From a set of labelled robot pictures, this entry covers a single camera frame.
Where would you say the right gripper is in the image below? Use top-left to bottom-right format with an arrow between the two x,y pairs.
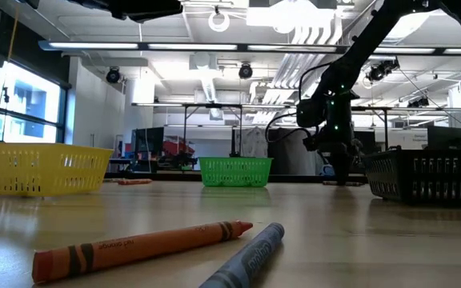
318,131 -> 359,186

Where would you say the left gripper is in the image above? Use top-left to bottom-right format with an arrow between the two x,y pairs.
108,0 -> 183,24

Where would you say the blue crayon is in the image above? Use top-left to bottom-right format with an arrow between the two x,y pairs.
198,222 -> 286,288

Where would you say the dark grey curtain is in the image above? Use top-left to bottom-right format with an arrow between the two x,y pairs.
267,126 -> 319,176

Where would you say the white cabinet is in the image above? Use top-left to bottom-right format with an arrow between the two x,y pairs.
374,128 -> 428,151

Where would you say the light grey curtain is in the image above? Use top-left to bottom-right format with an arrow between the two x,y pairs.
232,126 -> 270,158

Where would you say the black plastic basket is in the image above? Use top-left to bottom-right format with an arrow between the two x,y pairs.
360,147 -> 461,207

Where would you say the black track spotlight cluster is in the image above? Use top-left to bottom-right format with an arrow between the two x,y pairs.
365,58 -> 400,84
407,95 -> 431,109

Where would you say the overhead bar with light strips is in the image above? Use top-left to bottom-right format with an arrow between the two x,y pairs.
38,39 -> 461,56

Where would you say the green plastic basket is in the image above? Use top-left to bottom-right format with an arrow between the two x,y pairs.
198,156 -> 275,188

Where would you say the black monitor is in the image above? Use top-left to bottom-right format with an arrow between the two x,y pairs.
427,125 -> 461,151
133,126 -> 166,162

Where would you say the red object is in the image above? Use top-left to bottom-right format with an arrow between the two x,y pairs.
162,135 -> 196,157

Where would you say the large window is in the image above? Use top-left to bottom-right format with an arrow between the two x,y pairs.
0,59 -> 70,144

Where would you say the yellow plastic basket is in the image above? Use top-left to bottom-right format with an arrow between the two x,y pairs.
0,142 -> 114,198

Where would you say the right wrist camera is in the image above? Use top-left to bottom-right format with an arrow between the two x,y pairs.
302,134 -> 320,153

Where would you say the black metal frame stand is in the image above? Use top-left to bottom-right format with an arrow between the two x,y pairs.
132,102 -> 290,158
350,105 -> 391,153

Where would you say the white coiled cable ring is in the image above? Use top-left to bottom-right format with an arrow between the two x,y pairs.
207,5 -> 231,34

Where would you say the black table frame rail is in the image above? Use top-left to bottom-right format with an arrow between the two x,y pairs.
104,170 -> 370,184

